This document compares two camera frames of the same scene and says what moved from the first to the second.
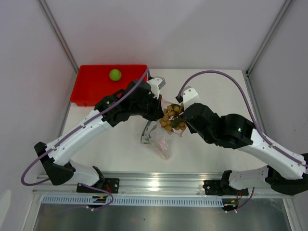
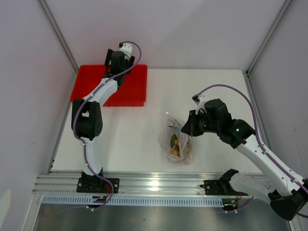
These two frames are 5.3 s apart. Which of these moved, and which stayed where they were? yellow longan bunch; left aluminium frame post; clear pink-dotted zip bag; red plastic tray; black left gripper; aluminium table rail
Moved: yellow longan bunch; clear pink-dotted zip bag
Stayed: red plastic tray; left aluminium frame post; black left gripper; aluminium table rail
